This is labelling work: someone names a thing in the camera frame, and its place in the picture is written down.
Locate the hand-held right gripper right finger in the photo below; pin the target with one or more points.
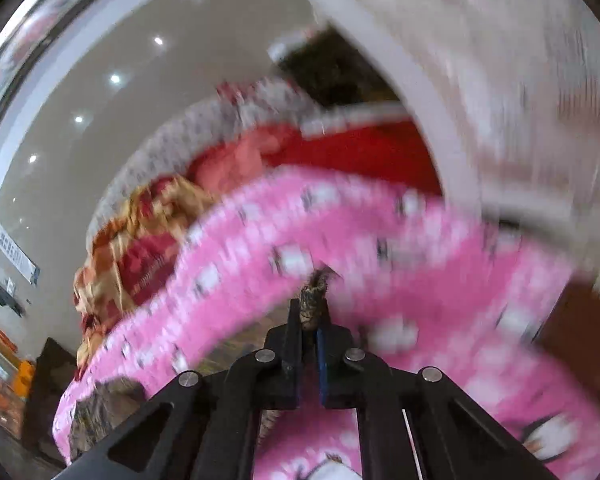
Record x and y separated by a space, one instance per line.
323 365

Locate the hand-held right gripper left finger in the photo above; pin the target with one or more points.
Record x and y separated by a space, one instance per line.
294 365

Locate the brown floral patterned garment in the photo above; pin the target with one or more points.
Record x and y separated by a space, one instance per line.
311 305

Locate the pink penguin printed blanket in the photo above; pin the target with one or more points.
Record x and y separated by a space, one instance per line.
430 260

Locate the red and orange floral quilt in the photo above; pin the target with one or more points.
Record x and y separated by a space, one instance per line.
130 250

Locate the red bed sheet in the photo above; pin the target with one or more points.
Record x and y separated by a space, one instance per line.
370 150

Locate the dark wooden cabinet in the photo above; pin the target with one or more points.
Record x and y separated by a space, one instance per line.
45 400

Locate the grey floral pillow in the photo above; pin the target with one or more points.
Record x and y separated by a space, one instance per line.
180 135

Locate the dark carved wooden headboard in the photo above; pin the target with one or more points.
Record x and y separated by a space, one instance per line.
330 75

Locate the white ornate upholstered chair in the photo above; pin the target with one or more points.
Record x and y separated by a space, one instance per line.
505 60

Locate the white wall sign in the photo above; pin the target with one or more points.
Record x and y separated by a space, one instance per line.
15 252

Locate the framed wall picture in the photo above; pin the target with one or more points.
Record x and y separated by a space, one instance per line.
25 50

